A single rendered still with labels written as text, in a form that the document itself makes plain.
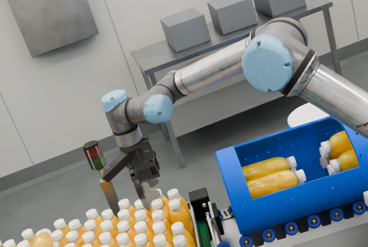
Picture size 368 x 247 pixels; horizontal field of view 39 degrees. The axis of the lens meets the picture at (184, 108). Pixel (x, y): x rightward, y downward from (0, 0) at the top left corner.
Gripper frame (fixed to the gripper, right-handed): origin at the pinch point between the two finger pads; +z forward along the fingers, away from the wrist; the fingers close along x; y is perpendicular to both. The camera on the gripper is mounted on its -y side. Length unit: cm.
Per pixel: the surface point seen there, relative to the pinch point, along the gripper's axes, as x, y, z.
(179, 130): 258, 4, 93
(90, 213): 27.2, -24.7, 13.2
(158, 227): 5.7, 0.0, 13.2
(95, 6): 332, -35, -12
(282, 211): -1.3, 38.4, 16.4
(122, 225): 12.7, -12.2, 13.2
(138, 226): 9.5, -6.7, 13.2
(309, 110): 65, 68, 19
